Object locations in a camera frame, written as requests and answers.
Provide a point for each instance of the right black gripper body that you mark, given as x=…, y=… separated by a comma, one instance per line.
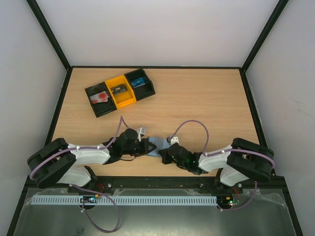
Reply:
x=164, y=155

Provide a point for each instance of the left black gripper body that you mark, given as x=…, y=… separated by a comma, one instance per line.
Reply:
x=137, y=151

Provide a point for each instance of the teal leather card holder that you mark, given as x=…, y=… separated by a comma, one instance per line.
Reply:
x=160, y=144

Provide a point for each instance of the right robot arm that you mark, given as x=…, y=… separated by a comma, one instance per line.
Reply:
x=238, y=162

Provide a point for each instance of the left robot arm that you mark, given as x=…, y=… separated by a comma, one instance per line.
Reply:
x=61, y=162

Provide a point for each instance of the white red-dot card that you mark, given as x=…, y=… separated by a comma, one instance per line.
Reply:
x=99, y=97

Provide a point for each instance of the brown VIP card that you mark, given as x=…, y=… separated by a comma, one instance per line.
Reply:
x=118, y=89

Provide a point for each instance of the blue card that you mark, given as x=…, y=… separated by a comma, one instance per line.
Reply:
x=138, y=82

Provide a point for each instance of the left black bin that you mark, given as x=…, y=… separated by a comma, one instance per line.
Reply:
x=101, y=109

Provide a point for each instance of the black bin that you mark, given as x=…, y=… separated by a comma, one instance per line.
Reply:
x=144, y=91
x=101, y=109

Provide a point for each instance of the yellow bin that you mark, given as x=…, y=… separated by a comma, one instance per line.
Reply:
x=123, y=99

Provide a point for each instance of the right black bin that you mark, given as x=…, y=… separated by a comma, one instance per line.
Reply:
x=144, y=91

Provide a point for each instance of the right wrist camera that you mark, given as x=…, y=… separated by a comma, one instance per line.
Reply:
x=173, y=140

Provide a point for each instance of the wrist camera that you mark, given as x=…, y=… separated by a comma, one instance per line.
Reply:
x=141, y=132
x=173, y=140

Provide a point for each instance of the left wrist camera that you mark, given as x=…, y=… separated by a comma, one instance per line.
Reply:
x=141, y=132

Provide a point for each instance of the black metal frame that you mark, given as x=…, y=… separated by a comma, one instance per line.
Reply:
x=272, y=20

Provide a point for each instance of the slotted cable duct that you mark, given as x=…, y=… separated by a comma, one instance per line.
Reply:
x=64, y=200

